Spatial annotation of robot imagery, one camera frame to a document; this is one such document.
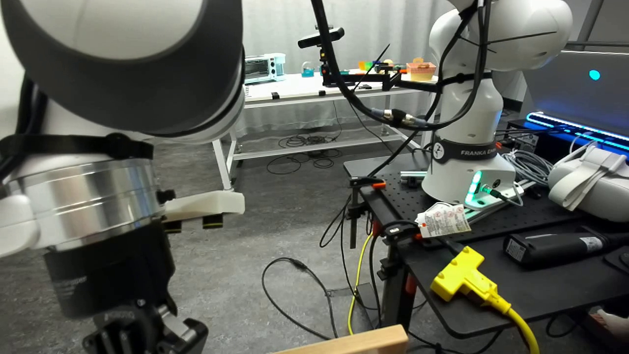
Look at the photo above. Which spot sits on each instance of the white red printed packet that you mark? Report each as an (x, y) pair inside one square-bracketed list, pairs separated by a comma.
[(445, 218)]

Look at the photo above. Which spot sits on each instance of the small blue object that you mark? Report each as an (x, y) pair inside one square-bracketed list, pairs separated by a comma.
[(308, 69)]

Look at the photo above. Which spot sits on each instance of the small toaster oven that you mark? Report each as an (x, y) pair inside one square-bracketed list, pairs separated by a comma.
[(266, 69)]

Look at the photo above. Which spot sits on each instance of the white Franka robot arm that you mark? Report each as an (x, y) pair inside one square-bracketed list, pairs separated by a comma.
[(119, 59)]

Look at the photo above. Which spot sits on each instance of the small green yellow toy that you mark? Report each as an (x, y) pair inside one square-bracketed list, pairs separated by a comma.
[(370, 65)]

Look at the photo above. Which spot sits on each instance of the white VR headset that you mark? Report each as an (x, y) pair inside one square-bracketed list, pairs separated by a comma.
[(591, 189)]

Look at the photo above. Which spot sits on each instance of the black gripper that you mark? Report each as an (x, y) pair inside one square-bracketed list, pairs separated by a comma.
[(111, 276)]

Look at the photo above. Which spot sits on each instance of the white metal table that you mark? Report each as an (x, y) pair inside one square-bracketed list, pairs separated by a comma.
[(296, 89)]

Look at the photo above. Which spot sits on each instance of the tan toy object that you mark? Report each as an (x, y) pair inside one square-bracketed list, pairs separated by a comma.
[(420, 69)]

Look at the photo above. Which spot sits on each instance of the grey laptop with blue light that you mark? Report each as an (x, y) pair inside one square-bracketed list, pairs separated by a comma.
[(577, 91)]

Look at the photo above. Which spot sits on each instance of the yellow tool in drawer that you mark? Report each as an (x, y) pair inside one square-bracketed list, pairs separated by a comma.
[(463, 276)]

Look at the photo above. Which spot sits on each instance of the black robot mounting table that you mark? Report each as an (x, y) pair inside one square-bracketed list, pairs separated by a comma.
[(557, 287)]

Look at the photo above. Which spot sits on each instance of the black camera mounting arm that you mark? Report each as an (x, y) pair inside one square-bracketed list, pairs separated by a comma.
[(367, 79)]

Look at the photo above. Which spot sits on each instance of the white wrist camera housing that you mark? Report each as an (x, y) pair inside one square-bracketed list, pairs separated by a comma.
[(203, 205)]

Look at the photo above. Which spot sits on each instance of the black stereo camera bar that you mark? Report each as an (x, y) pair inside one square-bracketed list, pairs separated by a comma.
[(321, 38)]

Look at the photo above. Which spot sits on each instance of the black camera stand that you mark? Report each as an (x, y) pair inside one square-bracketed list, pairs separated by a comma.
[(394, 118)]

